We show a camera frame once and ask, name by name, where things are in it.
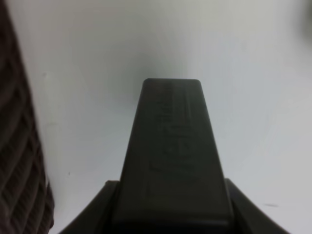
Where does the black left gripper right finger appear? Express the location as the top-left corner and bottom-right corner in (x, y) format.
(225, 178), (287, 234)

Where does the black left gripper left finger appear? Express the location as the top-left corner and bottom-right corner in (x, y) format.
(61, 180), (119, 234)

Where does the dark green pump bottle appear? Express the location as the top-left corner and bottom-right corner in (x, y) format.
(113, 78), (233, 229)

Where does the dark brown wicker basket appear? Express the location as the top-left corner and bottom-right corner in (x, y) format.
(0, 1), (55, 234)

